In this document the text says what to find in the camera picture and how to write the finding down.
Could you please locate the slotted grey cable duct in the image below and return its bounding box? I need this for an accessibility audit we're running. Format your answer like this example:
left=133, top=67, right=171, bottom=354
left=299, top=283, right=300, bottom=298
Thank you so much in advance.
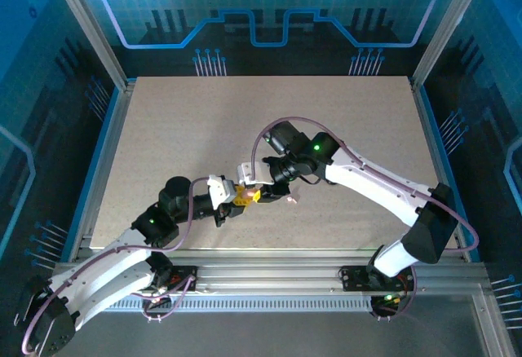
left=64, top=294, right=374, bottom=313

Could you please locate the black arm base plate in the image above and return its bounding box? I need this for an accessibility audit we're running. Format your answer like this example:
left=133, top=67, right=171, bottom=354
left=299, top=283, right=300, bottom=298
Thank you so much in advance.
left=340, top=265, right=418, bottom=293
left=123, top=264, right=201, bottom=293

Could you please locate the aluminium frame post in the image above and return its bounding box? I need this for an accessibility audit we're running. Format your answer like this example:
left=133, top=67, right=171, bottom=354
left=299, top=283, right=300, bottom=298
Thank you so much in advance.
left=409, top=0, right=493, bottom=91
left=44, top=0, right=138, bottom=91

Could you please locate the aluminium side rail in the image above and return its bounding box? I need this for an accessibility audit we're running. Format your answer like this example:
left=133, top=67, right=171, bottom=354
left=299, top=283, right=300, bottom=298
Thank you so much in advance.
left=60, top=79, right=138, bottom=262
left=409, top=77, right=480, bottom=262

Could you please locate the blue circuit print side panel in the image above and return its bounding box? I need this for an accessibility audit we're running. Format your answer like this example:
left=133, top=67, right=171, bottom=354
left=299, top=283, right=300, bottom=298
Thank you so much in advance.
left=0, top=0, right=123, bottom=272
left=423, top=0, right=522, bottom=293

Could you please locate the long aluminium frame rail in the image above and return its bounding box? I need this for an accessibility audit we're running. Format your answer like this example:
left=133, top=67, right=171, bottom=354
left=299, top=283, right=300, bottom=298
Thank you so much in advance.
left=48, top=249, right=490, bottom=313

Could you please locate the base connector with LEDs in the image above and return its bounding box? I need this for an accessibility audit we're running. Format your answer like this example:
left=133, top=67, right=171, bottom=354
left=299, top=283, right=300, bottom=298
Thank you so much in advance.
left=141, top=289, right=175, bottom=324
left=369, top=293, right=409, bottom=322

